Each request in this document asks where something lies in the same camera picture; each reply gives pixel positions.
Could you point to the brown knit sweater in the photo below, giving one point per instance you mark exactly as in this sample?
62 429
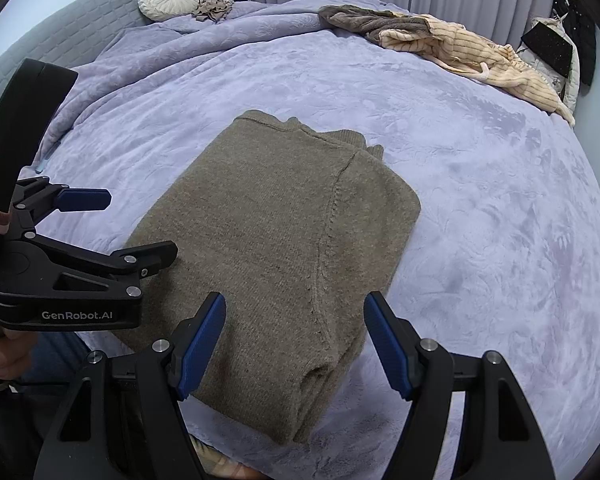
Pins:
280 235

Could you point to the cream striped garment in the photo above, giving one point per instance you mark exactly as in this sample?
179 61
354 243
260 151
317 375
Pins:
480 55

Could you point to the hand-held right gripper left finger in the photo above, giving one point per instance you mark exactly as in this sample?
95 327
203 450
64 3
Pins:
200 345

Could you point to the beige ruffled cloth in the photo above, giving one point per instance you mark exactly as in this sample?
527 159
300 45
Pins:
212 9

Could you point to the grey quilted headboard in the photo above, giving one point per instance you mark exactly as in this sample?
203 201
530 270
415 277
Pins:
55 45

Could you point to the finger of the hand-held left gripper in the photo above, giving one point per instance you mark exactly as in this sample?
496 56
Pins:
85 200
105 265

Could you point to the brown fleece garment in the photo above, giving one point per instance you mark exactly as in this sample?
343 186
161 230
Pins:
365 20

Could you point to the person's blue jeans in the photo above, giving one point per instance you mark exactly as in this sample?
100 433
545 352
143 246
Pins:
57 357

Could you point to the lavender fleece blanket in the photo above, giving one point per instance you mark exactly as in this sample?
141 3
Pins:
480 260

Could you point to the black hanging jacket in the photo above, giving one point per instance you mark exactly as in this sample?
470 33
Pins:
580 40

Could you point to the black sparkly garment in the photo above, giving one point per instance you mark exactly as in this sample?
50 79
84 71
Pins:
547 50

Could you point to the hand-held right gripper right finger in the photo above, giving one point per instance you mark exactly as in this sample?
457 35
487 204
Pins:
390 345

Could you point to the person's left hand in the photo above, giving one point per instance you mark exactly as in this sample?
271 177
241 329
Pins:
12 355

